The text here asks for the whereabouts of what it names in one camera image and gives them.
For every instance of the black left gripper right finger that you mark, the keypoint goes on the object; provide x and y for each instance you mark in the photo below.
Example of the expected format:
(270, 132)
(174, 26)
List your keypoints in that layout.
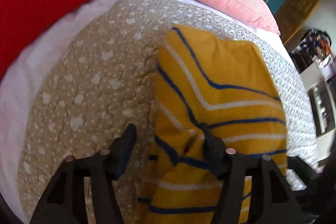
(272, 200)

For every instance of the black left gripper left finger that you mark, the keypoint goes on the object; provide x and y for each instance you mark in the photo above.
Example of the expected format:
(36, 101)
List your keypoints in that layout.
(63, 200)

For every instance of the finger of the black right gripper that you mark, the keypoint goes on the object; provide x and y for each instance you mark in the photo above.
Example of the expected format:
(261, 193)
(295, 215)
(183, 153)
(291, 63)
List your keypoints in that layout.
(319, 196)

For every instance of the yellow striped knit sweater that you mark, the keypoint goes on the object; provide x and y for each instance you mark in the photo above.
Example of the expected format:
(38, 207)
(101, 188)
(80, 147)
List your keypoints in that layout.
(224, 84)

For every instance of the cluttered clothes rack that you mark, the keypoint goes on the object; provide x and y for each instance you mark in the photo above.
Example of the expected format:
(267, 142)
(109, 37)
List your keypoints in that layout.
(314, 47)

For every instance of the white shelving unit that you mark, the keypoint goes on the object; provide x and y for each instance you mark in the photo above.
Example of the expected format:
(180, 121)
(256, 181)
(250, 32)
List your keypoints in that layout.
(322, 102)

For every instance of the beige quilted bedspread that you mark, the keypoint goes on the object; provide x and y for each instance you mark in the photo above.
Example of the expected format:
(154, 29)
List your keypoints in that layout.
(106, 80)

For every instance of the white bed sheet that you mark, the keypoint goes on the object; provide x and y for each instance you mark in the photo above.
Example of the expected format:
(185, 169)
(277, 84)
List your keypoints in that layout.
(23, 80)

